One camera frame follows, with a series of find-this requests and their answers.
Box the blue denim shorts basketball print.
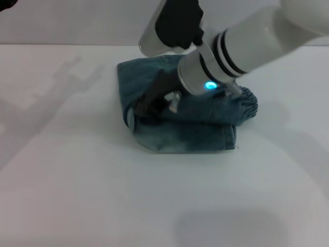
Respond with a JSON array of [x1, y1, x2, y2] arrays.
[[117, 54, 259, 155]]

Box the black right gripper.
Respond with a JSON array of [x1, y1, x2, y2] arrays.
[[135, 70, 185, 116]]

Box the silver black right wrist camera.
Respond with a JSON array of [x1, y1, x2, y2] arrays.
[[138, 0, 206, 57]]

